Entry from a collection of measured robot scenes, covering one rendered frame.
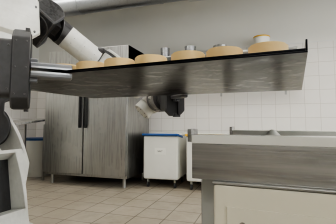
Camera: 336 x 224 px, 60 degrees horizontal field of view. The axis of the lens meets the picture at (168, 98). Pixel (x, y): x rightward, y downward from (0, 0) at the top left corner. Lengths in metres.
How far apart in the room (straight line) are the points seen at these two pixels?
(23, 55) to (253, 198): 0.37
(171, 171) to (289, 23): 2.81
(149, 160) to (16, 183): 3.44
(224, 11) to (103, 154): 2.91
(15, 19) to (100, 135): 3.48
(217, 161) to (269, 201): 0.08
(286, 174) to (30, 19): 0.83
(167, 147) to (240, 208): 3.80
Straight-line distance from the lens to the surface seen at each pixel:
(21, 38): 0.48
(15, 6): 0.97
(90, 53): 1.15
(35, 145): 5.53
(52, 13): 1.13
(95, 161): 4.40
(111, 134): 4.24
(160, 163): 4.24
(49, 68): 0.48
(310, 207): 0.39
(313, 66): 4.74
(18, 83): 0.47
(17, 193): 0.95
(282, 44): 0.39
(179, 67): 0.41
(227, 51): 0.39
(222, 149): 0.40
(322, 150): 0.39
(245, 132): 0.69
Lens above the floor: 0.92
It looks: 5 degrees up
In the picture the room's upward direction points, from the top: straight up
